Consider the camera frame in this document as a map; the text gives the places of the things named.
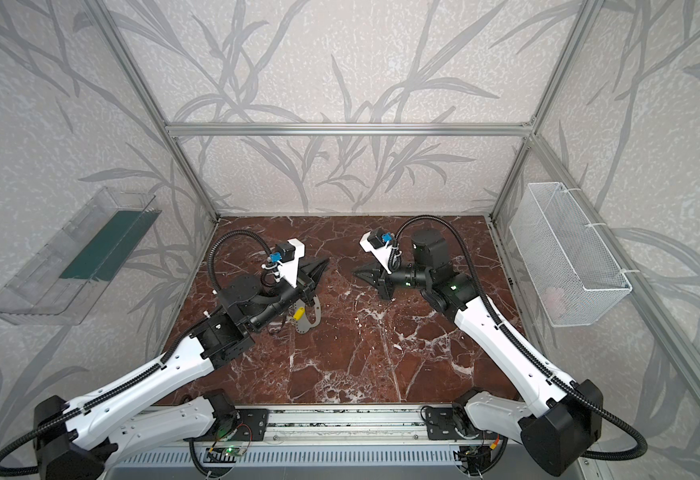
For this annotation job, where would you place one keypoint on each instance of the white wire mesh basket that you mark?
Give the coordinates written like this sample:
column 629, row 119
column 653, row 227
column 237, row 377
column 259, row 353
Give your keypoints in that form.
column 575, row 275

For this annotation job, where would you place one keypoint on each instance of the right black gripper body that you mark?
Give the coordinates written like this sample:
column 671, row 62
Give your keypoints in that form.
column 383, row 278

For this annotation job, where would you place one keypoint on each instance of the small circuit board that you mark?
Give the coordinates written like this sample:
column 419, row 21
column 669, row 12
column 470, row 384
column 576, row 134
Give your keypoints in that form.
column 475, row 461
column 218, row 454

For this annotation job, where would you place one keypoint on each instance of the aluminium frame corner post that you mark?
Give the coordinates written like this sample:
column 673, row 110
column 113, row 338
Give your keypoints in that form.
column 584, row 22
column 103, row 21

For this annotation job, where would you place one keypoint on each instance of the aluminium frame corner post left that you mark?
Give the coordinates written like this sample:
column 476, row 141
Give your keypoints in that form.
column 103, row 21

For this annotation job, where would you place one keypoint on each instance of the clear plastic wall tray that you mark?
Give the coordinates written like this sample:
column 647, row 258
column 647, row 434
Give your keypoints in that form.
column 62, row 282

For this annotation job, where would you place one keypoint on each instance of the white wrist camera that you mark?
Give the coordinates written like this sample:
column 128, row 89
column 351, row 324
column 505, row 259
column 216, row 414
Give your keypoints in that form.
column 283, row 262
column 382, row 245

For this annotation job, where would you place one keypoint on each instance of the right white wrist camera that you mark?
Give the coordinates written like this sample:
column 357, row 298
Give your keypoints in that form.
column 382, row 245

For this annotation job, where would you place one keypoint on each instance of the small circuit board right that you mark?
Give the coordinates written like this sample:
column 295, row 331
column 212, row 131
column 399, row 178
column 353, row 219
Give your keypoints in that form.
column 475, row 461

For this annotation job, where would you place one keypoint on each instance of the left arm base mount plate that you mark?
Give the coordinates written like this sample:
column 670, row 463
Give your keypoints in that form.
column 248, row 425

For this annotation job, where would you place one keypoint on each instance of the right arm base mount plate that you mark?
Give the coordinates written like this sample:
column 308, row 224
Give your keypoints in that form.
column 452, row 423

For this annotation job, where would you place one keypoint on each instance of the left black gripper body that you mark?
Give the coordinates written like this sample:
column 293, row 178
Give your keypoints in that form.
column 301, row 282

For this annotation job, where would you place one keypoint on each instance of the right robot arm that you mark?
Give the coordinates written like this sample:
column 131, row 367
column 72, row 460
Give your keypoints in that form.
column 548, row 421

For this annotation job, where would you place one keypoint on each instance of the aluminium frame horizontal bar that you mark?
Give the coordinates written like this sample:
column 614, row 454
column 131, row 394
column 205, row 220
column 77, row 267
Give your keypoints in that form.
column 349, row 129

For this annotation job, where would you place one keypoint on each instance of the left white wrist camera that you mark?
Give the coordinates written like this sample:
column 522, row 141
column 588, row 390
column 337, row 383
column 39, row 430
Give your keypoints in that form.
column 283, row 262

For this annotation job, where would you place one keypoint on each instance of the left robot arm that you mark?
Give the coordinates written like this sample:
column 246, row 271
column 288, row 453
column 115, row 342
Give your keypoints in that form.
column 91, row 433

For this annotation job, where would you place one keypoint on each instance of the aluminium mounting rail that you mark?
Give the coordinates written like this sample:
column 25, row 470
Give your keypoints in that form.
column 384, row 424

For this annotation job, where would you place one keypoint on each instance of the small circuit board left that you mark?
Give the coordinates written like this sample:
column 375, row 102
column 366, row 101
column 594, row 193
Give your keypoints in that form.
column 218, row 454

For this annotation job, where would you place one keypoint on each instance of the aluminium frame corner post right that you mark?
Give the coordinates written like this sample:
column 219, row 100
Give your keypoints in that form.
column 584, row 22

